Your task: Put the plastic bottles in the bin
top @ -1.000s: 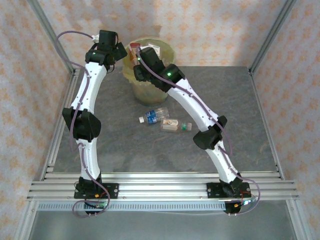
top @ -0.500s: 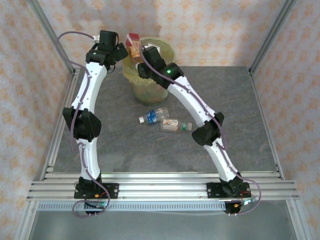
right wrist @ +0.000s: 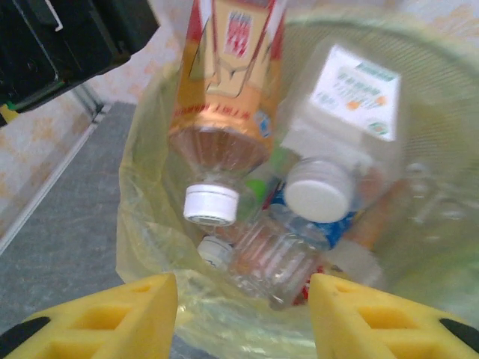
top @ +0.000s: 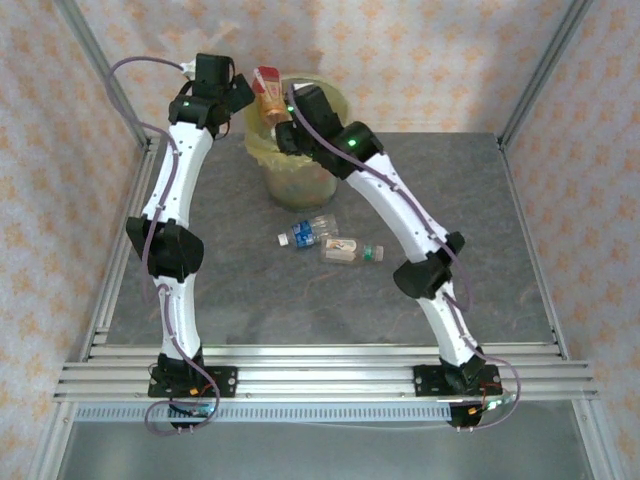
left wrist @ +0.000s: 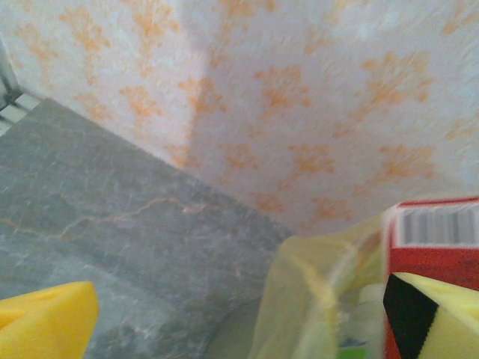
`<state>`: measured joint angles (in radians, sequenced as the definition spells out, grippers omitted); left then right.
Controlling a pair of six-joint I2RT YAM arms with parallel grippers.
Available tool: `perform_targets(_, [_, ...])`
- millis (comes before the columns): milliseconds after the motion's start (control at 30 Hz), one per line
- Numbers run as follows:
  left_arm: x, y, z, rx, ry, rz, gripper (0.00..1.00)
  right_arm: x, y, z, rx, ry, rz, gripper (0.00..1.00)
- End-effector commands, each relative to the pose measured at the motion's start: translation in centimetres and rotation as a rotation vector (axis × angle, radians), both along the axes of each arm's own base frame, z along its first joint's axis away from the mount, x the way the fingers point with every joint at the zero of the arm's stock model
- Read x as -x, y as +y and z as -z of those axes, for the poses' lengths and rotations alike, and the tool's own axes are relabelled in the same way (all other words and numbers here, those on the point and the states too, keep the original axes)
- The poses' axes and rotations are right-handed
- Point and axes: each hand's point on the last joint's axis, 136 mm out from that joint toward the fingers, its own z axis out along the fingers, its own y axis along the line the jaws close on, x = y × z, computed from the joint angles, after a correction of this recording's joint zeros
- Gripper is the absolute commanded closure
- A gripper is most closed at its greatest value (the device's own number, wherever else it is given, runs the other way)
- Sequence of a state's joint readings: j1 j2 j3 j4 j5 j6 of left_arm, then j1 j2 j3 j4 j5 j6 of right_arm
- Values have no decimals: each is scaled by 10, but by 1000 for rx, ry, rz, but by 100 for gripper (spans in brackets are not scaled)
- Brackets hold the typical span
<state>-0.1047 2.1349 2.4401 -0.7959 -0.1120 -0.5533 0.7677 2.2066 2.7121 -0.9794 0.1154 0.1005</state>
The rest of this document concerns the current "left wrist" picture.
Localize red label tea bottle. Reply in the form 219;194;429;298
381;196;479;359

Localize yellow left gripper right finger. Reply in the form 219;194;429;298
382;271;479;359

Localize yellow-green plastic bin liner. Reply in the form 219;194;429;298
248;212;386;359

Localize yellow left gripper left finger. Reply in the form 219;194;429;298
0;280;100;359

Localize aluminium frame post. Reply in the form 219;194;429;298
0;35;22;109

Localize green label clear bottle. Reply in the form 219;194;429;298
336;283;386;359

